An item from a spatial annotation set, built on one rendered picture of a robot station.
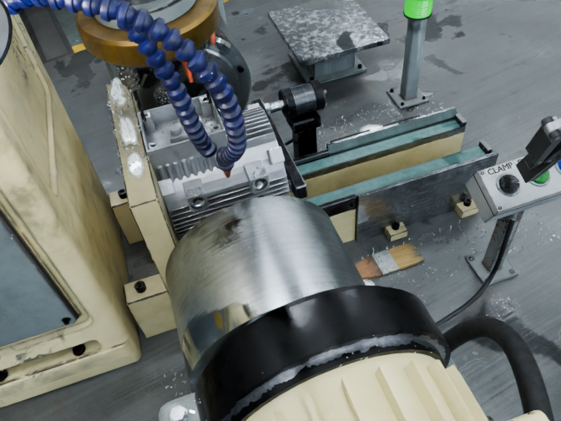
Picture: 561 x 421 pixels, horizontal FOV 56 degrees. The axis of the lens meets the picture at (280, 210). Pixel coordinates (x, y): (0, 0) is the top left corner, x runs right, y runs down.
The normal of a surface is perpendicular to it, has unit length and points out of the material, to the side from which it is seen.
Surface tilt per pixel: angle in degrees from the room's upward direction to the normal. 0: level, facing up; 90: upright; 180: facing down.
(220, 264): 21
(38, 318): 90
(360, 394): 5
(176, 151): 90
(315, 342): 4
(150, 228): 90
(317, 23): 0
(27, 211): 90
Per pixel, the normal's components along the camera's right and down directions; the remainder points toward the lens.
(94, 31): -0.08, -0.66
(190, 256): -0.66, -0.32
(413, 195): 0.32, 0.70
